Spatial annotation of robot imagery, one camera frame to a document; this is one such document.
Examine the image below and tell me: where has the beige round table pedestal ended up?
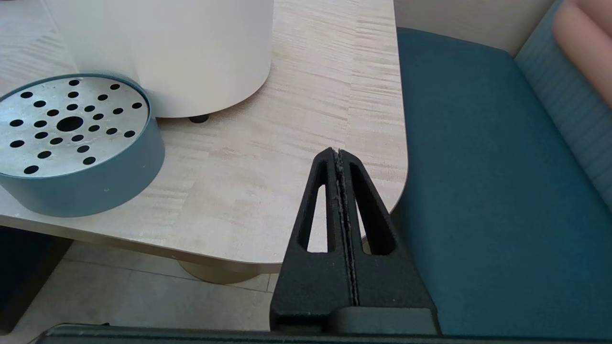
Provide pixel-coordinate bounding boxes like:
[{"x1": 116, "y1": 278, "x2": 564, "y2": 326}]
[{"x1": 178, "y1": 260, "x2": 269, "y2": 285}]

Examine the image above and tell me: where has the round metal drip tray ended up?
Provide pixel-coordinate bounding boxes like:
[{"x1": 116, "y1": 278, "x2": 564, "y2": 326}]
[{"x1": 0, "y1": 73, "x2": 165, "y2": 218}]

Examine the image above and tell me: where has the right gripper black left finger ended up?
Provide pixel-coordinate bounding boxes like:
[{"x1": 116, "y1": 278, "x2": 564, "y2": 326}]
[{"x1": 270, "y1": 147, "x2": 357, "y2": 331}]

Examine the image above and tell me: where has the dark blue seat cushion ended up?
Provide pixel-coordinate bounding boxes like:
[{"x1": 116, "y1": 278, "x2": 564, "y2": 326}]
[{"x1": 390, "y1": 27, "x2": 612, "y2": 337}]

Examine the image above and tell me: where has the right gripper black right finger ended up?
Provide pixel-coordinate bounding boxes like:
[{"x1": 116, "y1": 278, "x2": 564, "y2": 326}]
[{"x1": 339, "y1": 150, "x2": 435, "y2": 307}]

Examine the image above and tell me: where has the large white tea dispenser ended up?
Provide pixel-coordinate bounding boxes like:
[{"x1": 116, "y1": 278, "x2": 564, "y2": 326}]
[{"x1": 43, "y1": 0, "x2": 274, "y2": 124}]

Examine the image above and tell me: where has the grey ribbed sofa backrest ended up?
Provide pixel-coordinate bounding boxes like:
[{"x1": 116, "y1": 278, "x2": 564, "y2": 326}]
[{"x1": 514, "y1": 0, "x2": 612, "y2": 211}]

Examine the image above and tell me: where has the pink bolster cushion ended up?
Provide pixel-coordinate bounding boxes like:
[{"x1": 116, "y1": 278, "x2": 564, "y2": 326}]
[{"x1": 552, "y1": 0, "x2": 612, "y2": 108}]

